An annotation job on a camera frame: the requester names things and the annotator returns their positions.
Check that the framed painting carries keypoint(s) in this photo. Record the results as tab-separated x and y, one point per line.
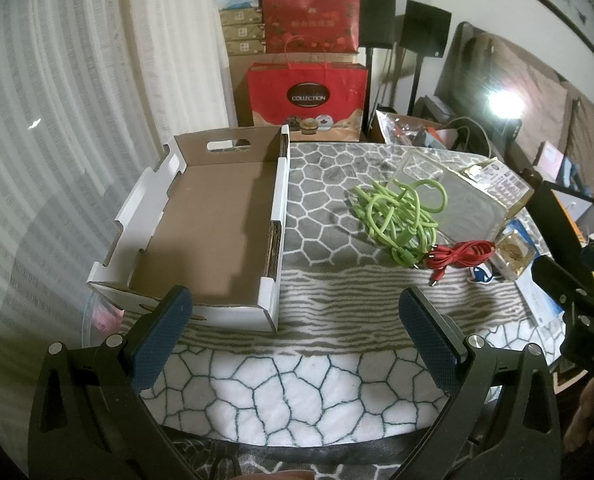
577	5

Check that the white cardboard tray box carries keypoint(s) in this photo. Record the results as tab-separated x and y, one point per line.
202	235

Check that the clear plastic bag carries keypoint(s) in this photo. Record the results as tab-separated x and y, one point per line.
402	127

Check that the whale sticker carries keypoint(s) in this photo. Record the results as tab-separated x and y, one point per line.
483	274

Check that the clear bamboo print case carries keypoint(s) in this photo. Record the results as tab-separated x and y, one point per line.
472	205

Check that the black television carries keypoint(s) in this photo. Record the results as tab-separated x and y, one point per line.
477	70

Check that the white curtain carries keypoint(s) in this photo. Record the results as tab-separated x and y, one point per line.
77	110

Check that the clear zip bag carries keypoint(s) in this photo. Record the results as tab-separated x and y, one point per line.
102	320

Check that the white small box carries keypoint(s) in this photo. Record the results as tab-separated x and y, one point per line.
552	160

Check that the clear gold box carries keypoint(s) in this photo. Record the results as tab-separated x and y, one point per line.
514	255

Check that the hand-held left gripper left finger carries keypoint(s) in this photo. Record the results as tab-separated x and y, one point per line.
159	340

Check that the black speaker on stand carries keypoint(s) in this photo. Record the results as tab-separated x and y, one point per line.
424	27
377	15

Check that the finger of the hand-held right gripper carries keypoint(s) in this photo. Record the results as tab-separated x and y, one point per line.
557	282
552	220

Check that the blue white tissue packet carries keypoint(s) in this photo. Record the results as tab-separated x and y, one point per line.
539	285

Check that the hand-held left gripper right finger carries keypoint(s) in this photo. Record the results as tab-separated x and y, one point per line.
427	340

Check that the gold flat box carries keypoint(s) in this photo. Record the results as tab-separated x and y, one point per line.
244	47
243	32
242	16

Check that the red gift bag oval logo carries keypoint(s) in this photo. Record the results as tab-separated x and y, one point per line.
277	95

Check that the red gift box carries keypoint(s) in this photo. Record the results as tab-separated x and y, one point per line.
307	20

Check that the clear phone case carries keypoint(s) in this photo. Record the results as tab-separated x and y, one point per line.
419	165

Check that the grey patterned blanket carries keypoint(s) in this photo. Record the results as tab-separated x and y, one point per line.
327	310

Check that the brown labelled packet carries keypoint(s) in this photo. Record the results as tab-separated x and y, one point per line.
502	182

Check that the brown cardboard box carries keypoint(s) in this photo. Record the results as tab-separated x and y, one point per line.
239	90

